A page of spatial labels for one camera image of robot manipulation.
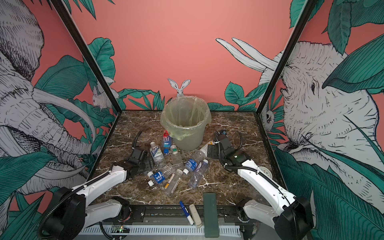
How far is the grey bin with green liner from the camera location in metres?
0.78

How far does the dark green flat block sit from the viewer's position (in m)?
0.69

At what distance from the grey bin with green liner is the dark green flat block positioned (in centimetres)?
32
